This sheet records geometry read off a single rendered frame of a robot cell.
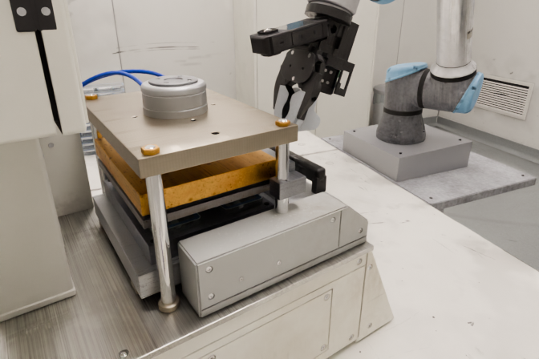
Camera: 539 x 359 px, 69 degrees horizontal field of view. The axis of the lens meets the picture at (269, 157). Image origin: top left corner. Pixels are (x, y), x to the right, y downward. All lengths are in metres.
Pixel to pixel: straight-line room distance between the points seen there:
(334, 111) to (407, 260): 2.33
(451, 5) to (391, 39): 2.75
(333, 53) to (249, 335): 0.41
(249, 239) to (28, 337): 0.24
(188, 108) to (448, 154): 0.95
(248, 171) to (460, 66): 0.81
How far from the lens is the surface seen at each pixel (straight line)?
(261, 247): 0.44
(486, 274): 0.89
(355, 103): 3.20
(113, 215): 0.57
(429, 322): 0.74
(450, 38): 1.13
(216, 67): 3.08
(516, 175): 1.38
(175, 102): 0.47
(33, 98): 0.31
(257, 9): 2.70
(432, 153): 1.24
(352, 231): 0.53
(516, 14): 3.92
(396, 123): 1.26
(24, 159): 0.44
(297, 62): 0.60
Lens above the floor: 1.24
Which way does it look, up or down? 22 degrees down
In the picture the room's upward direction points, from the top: straight up
